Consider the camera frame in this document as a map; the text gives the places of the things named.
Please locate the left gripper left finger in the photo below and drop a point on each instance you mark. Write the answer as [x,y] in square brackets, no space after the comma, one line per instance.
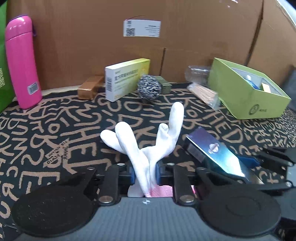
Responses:
[108,188]

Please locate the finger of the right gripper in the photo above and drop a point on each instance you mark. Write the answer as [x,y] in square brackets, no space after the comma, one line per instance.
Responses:
[272,184]
[276,157]

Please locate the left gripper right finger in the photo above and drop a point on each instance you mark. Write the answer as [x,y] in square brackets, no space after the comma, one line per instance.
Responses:
[189,188]

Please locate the small olive green box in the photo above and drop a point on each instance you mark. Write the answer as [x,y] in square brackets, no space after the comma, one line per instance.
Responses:
[166,86]

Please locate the yellow white medicine box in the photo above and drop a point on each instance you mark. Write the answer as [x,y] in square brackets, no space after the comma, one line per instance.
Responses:
[122,78]

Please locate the pink cloth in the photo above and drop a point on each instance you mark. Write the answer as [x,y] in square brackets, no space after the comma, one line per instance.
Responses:
[160,191]

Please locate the lime green open box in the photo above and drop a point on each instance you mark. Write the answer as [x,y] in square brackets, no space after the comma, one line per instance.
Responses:
[241,99]

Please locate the blue item in box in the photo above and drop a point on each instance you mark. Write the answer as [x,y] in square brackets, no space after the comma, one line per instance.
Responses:
[248,79]

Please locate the black patterned letter mat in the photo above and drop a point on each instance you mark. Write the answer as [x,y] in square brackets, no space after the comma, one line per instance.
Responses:
[61,135]

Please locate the bag of cotton swabs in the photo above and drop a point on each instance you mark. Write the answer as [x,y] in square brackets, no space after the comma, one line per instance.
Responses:
[206,95]

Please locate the small copper brown box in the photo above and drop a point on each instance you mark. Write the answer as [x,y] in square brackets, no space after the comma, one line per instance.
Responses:
[89,89]

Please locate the clear plastic cup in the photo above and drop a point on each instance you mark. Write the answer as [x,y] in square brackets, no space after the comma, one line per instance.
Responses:
[198,74]

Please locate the green paper bag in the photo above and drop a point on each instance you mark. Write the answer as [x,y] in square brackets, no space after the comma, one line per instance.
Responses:
[7,93]

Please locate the white shipping label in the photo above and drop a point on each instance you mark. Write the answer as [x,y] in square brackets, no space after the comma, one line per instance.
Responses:
[141,28]

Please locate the pink thermos bottle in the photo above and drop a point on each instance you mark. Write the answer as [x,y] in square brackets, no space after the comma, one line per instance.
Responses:
[19,46]

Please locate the large cardboard box wall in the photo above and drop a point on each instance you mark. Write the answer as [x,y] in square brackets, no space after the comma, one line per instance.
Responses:
[78,39]

